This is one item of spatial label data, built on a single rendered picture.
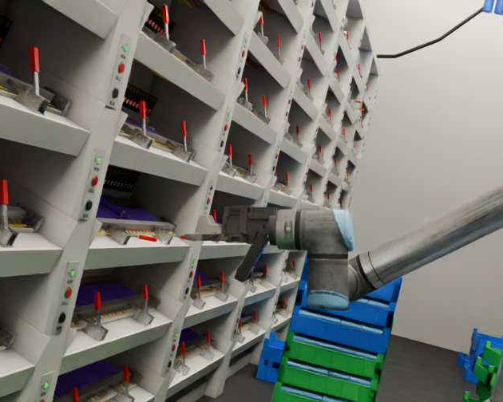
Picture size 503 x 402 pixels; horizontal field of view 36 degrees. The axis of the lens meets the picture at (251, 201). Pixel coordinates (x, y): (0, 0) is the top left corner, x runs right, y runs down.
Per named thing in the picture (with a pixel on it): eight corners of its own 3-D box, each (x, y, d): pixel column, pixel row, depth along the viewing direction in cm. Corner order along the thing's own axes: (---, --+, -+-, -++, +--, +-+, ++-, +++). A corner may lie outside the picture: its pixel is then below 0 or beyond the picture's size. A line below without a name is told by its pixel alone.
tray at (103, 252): (182, 261, 193) (200, 228, 192) (76, 270, 134) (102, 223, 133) (117, 221, 197) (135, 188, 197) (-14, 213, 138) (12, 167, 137)
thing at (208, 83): (217, 111, 193) (245, 62, 192) (127, 53, 134) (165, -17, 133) (152, 73, 197) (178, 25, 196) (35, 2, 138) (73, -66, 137)
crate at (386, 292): (390, 296, 253) (395, 272, 253) (397, 303, 233) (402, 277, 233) (301, 274, 256) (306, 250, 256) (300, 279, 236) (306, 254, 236)
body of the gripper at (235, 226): (228, 207, 178) (279, 207, 176) (228, 245, 178) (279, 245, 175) (219, 206, 171) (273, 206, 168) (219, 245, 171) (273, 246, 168)
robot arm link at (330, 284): (357, 309, 172) (357, 254, 173) (342, 313, 162) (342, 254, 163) (317, 308, 176) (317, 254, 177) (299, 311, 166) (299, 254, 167)
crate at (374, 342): (378, 343, 253) (384, 320, 253) (384, 354, 233) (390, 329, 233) (290, 321, 256) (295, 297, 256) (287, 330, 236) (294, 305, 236)
